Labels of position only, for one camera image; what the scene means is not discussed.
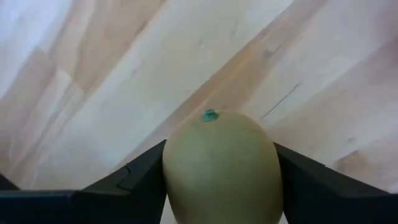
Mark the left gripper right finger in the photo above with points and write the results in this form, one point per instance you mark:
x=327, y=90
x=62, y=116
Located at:
x=317, y=196

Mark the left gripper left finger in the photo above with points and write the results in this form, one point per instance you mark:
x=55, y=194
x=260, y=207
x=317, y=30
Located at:
x=136, y=196

